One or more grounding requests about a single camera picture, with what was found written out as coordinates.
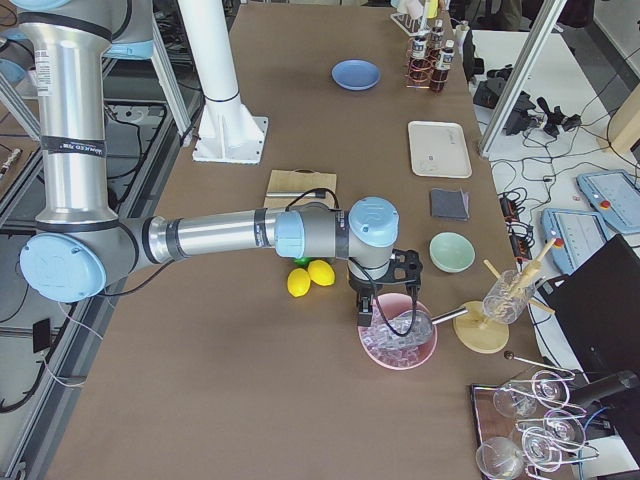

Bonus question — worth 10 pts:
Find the wooden cup stand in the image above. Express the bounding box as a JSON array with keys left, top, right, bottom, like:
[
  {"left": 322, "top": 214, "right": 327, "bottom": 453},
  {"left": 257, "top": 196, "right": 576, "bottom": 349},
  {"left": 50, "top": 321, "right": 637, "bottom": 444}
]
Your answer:
[{"left": 453, "top": 238, "right": 556, "bottom": 354}]

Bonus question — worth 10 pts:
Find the yellow lemon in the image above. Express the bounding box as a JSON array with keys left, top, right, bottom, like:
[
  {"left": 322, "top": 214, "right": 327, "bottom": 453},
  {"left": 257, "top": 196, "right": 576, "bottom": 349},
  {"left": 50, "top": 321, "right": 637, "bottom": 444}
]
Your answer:
[
  {"left": 307, "top": 259, "right": 336, "bottom": 287},
  {"left": 287, "top": 268, "right": 311, "bottom": 298}
]

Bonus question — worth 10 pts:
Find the dark bottle white label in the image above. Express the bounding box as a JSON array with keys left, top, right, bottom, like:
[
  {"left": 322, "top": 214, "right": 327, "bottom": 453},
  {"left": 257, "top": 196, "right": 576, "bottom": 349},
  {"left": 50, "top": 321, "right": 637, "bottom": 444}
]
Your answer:
[{"left": 429, "top": 40, "right": 455, "bottom": 93}]

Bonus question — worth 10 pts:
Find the wine glass middle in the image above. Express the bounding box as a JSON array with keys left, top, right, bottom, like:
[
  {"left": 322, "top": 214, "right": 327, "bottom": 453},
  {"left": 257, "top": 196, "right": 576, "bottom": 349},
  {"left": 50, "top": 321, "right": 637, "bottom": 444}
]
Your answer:
[{"left": 521, "top": 426, "right": 562, "bottom": 472}]

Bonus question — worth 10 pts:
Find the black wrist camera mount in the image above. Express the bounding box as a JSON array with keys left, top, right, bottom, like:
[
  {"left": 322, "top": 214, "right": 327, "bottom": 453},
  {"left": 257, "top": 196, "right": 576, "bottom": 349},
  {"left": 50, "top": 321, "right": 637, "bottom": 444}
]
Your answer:
[{"left": 387, "top": 249, "right": 423, "bottom": 299}]

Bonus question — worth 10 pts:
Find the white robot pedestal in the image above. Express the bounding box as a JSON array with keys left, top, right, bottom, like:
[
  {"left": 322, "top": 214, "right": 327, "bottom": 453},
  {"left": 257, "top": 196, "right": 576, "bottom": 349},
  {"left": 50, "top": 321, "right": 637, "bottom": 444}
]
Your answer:
[{"left": 179, "top": 0, "right": 268, "bottom": 165}]

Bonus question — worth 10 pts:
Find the blue teach pendant near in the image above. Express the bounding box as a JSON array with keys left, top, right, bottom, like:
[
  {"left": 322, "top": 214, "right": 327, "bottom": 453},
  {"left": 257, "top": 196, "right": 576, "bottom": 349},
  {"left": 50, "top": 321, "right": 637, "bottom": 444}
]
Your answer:
[{"left": 541, "top": 208, "right": 613, "bottom": 274}]

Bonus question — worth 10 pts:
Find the grey folded cloth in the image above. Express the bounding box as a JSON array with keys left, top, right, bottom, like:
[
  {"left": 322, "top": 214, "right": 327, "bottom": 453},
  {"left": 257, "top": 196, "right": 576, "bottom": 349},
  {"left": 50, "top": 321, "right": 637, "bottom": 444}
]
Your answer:
[{"left": 430, "top": 188, "right": 469, "bottom": 221}]

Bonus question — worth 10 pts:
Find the metal ice scoop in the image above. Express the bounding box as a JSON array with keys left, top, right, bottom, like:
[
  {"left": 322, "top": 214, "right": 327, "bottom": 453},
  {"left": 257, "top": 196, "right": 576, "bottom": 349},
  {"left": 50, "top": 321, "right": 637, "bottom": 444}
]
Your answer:
[{"left": 384, "top": 307, "right": 468, "bottom": 348}]

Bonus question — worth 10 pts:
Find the blue teach pendant far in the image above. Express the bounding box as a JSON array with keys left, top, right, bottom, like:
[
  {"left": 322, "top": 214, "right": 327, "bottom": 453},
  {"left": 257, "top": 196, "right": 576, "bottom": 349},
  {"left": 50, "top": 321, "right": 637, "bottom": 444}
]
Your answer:
[{"left": 576, "top": 170, "right": 640, "bottom": 234}]

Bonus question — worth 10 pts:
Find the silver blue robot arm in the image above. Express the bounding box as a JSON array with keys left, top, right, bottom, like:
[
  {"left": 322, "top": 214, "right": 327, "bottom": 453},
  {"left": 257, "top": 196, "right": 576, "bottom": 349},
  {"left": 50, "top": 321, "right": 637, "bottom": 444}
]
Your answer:
[{"left": 16, "top": 1, "right": 399, "bottom": 325}]

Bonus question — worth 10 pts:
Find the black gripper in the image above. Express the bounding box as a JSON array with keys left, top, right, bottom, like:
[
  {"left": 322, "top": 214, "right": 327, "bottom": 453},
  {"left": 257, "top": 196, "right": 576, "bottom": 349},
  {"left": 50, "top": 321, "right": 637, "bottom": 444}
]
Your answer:
[{"left": 347, "top": 259, "right": 395, "bottom": 326}]

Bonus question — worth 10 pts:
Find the black monitor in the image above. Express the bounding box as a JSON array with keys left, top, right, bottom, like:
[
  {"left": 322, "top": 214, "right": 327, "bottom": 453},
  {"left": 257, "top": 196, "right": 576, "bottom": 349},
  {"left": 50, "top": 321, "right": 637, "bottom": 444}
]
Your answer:
[{"left": 539, "top": 234, "right": 639, "bottom": 373}]

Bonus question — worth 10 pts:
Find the yellow lemon left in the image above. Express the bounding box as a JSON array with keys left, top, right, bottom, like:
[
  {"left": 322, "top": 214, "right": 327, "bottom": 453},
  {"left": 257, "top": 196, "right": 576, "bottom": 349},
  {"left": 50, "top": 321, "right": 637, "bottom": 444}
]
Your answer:
[{"left": 287, "top": 268, "right": 311, "bottom": 298}]

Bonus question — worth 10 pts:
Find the copper wire bottle rack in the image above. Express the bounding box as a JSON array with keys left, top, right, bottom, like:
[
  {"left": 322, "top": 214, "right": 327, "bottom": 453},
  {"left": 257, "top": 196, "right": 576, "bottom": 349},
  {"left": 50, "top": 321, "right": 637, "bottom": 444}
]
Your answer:
[{"left": 404, "top": 27, "right": 445, "bottom": 89}]

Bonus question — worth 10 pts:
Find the wine glass upper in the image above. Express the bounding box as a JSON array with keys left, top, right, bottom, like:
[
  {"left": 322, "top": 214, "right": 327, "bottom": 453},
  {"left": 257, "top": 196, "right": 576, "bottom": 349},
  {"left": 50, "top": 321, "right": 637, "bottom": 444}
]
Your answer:
[{"left": 531, "top": 370, "right": 570, "bottom": 409}]

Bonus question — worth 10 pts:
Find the wine glass rack tray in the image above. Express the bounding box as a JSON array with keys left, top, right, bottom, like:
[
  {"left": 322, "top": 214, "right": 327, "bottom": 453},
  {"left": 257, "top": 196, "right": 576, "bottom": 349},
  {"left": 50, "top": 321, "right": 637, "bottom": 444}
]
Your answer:
[{"left": 470, "top": 371, "right": 600, "bottom": 479}]

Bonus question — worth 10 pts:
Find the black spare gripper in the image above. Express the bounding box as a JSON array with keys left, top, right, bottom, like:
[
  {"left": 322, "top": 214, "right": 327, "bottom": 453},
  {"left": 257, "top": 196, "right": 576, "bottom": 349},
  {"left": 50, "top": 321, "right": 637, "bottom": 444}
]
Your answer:
[{"left": 536, "top": 97, "right": 582, "bottom": 139}]

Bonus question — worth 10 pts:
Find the wine glass front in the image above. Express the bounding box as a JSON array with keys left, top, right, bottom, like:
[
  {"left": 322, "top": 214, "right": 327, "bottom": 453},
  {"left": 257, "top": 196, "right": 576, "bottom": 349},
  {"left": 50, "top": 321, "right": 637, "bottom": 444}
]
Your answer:
[{"left": 475, "top": 437, "right": 525, "bottom": 480}]

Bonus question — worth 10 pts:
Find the pink bowl with ice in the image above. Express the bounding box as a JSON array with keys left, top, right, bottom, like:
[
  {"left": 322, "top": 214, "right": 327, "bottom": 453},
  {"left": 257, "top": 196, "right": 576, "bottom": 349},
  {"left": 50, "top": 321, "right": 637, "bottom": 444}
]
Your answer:
[{"left": 357, "top": 293, "right": 438, "bottom": 370}]

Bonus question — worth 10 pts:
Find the clear glass mug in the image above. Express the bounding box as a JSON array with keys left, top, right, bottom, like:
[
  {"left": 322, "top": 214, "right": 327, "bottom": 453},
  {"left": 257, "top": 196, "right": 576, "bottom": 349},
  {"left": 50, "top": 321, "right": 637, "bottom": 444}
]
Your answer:
[{"left": 482, "top": 270, "right": 535, "bottom": 325}]

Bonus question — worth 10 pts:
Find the yellow lemon right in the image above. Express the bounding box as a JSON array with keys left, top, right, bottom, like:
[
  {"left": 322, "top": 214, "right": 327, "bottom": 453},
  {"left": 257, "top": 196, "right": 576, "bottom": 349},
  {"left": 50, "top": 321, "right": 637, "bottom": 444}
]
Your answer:
[{"left": 307, "top": 259, "right": 336, "bottom": 287}]

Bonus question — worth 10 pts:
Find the wooden cutting board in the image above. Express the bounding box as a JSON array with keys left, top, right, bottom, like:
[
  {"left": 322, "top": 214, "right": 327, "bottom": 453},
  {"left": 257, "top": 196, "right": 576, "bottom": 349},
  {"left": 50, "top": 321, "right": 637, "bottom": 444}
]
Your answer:
[{"left": 263, "top": 170, "right": 338, "bottom": 208}]

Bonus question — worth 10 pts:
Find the aluminium frame post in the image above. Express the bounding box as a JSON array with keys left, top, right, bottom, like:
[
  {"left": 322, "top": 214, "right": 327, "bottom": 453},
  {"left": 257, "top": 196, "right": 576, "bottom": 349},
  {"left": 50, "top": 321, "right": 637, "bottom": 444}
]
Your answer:
[{"left": 478, "top": 0, "right": 566, "bottom": 158}]

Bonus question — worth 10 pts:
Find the blue teach pendant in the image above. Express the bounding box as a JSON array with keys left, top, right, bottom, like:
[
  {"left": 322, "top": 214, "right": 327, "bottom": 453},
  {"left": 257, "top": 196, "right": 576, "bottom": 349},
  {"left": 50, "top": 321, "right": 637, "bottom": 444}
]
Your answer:
[
  {"left": 541, "top": 208, "right": 613, "bottom": 274},
  {"left": 576, "top": 170, "right": 640, "bottom": 234}
]

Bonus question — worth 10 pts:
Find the blue plate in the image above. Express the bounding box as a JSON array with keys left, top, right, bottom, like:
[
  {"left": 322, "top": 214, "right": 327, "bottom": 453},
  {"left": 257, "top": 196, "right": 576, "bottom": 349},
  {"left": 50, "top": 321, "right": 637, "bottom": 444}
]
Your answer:
[{"left": 331, "top": 59, "right": 381, "bottom": 91}]

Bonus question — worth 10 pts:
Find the cream plastic tray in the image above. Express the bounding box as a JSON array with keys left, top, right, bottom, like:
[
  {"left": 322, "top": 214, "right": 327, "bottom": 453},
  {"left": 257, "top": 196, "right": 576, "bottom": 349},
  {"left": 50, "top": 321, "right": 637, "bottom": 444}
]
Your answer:
[{"left": 408, "top": 120, "right": 472, "bottom": 179}]

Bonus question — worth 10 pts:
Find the green ceramic bowl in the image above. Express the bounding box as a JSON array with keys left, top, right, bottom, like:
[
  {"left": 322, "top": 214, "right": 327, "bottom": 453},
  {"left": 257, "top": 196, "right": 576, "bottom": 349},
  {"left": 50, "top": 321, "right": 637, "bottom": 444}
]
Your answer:
[{"left": 429, "top": 232, "right": 476, "bottom": 273}]

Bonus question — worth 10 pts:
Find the green lime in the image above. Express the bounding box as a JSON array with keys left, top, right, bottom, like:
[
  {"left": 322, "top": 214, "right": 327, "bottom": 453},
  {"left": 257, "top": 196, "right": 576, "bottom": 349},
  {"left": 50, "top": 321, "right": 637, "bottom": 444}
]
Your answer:
[{"left": 293, "top": 257, "right": 312, "bottom": 268}]

